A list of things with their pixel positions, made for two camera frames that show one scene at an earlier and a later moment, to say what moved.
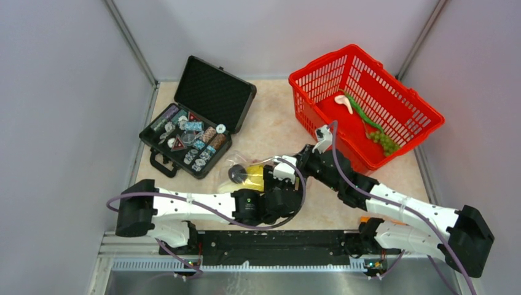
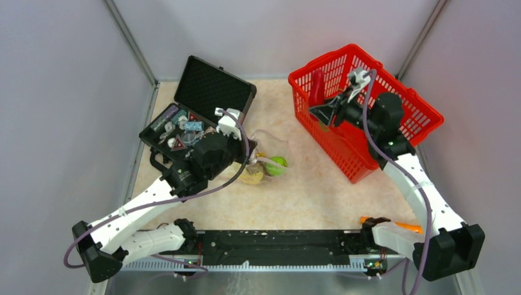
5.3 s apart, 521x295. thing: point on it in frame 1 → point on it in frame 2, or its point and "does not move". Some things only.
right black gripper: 305,156 → 325,112
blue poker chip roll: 194,126 does not move
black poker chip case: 209,106 does not move
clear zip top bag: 240,174 → 270,161
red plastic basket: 374,115 does not move
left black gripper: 270,180 → 239,143
